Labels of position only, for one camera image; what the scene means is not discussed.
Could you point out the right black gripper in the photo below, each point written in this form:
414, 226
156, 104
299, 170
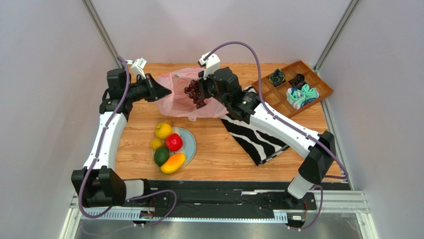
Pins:
205, 86

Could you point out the wooden divided tray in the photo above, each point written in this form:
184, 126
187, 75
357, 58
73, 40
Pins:
276, 96

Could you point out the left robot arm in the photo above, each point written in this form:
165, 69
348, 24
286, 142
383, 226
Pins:
97, 183

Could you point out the zebra striped cloth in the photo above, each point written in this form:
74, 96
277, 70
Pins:
260, 145

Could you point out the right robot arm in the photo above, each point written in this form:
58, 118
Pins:
317, 149

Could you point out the yellow orange mango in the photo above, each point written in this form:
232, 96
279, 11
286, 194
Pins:
175, 162

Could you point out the black rolled sock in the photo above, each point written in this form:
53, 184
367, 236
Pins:
298, 81

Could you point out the dark red grape bunch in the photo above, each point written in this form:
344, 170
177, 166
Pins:
194, 93

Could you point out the mint white rolled sock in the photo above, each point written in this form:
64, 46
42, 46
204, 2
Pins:
296, 98

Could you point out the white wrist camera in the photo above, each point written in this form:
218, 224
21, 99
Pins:
210, 62
137, 67

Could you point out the light blue plate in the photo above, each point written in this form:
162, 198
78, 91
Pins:
189, 146

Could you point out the green lime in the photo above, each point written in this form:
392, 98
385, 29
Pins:
161, 155

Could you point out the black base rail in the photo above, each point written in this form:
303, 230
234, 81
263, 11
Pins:
222, 200

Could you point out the yellow lemon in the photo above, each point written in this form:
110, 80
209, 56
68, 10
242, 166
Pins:
156, 143

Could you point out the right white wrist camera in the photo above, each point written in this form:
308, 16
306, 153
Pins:
210, 62

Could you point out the dark patterned rolled sock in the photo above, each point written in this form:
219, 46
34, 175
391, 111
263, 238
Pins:
277, 78

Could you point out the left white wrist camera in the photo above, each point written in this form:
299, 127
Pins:
137, 67

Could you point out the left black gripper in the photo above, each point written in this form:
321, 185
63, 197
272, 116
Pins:
155, 91

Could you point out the pink peach plastic bag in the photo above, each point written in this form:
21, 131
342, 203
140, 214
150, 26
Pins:
178, 104

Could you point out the red apple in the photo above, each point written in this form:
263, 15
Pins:
174, 142

